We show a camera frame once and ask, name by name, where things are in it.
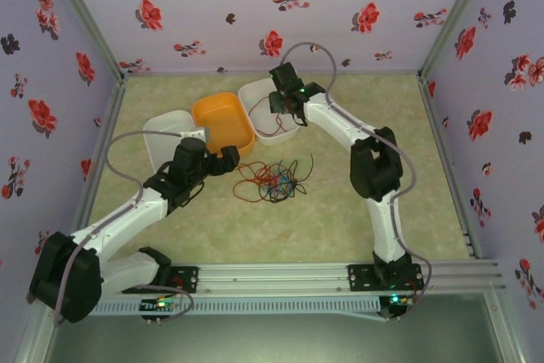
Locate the red cable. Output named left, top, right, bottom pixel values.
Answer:
left=232, top=161, right=282, bottom=204
left=248, top=97, right=298, bottom=137

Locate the small white plastic bin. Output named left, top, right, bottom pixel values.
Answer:
left=237, top=77, right=303, bottom=146

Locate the orange plastic bin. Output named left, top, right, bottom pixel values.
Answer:
left=190, top=91, right=257, bottom=156

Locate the large white plastic bin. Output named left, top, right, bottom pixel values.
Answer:
left=143, top=110, right=206, bottom=172

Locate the grey sleeved right arm cable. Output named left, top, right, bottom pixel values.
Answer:
left=280, top=42, right=434, bottom=321

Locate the grey sleeved arm cable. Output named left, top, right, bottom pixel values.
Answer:
left=53, top=131, right=195, bottom=326
left=280, top=42, right=434, bottom=321

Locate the grey sleeved left arm cable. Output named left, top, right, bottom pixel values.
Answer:
left=53, top=131, right=195, bottom=326

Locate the aluminium side rail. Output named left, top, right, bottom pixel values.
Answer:
left=416, top=73, right=484, bottom=260
left=71, top=76, right=128, bottom=232

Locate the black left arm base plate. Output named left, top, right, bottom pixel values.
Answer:
left=167, top=266, right=200, bottom=295

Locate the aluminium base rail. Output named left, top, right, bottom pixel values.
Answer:
left=97, top=259, right=507, bottom=296

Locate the slotted grey cable duct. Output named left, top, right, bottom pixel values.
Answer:
left=91, top=298, right=379, bottom=317

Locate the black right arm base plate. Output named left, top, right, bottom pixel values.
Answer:
left=347, top=264, right=425, bottom=292

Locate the aluminium corner post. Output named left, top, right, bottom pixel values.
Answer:
left=40, top=0, right=128, bottom=82
left=418, top=0, right=501, bottom=79

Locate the aluminium lower frame bar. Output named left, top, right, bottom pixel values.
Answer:
left=484, top=290, right=530, bottom=363
left=12, top=307, right=60, bottom=363

